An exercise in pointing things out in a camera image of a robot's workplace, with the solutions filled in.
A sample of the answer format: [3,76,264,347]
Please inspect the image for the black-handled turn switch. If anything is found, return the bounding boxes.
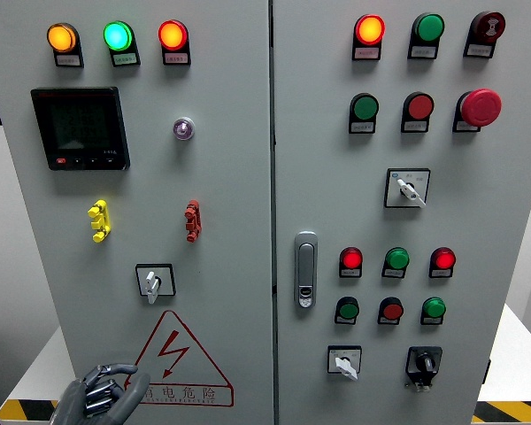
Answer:
[404,345,443,393]

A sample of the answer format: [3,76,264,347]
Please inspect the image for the green lit round lamp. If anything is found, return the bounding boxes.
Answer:
[103,20,135,52]

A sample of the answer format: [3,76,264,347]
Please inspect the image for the large white-handled turn switch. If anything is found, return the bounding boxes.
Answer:
[383,167,432,210]

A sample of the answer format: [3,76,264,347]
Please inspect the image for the red warning triangle sticker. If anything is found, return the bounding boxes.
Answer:
[124,309,235,408]

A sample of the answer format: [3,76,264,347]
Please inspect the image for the black display meter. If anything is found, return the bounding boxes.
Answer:
[30,86,131,172]

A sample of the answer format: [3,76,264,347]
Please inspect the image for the large red lit lamp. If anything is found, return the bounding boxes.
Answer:
[158,19,189,52]
[354,14,387,46]

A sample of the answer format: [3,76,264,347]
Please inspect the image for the small green push button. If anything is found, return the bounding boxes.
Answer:
[335,296,360,321]

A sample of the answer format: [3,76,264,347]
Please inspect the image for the large green round lamp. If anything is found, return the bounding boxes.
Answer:
[412,12,446,43]

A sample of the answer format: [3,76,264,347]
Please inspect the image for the silver door lock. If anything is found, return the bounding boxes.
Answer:
[294,230,319,310]

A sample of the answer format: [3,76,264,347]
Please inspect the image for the small green round lamp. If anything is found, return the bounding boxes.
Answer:
[384,246,411,271]
[422,297,447,320]

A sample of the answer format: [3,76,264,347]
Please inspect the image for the black yellow striped tape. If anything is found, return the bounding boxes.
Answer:
[0,399,61,425]
[471,400,531,425]

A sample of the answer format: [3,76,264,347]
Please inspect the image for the small yellow handle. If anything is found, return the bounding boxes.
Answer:
[87,198,112,243]

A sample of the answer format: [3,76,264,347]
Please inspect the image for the small red push button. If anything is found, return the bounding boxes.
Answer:
[379,297,405,321]

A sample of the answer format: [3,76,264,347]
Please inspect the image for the large red push button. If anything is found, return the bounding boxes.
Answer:
[404,91,435,121]

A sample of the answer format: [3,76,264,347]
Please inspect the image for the large green push button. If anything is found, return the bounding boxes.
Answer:
[350,92,381,122]

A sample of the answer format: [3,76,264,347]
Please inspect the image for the small red handle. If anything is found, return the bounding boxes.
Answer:
[184,199,203,243]

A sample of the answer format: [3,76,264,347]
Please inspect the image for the pale grey cabinet door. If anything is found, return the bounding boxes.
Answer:
[0,0,275,425]
[272,0,531,425]

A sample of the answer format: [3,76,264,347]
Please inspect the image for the white round lamp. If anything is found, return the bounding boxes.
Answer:
[173,116,196,142]

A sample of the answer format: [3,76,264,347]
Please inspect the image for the large red stop button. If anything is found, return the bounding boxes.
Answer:
[459,88,503,128]

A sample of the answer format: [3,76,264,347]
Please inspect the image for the small white-handled turn switch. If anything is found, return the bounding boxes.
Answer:
[327,344,363,382]

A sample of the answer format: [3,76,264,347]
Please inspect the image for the yellow lit round lamp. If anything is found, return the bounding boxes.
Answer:
[46,22,78,54]

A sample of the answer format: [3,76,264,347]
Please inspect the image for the dark red buzzer lamp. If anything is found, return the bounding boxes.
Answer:
[470,11,506,43]

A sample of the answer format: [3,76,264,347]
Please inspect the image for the small red lit lamp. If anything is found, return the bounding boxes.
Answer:
[429,246,457,271]
[339,246,364,270]

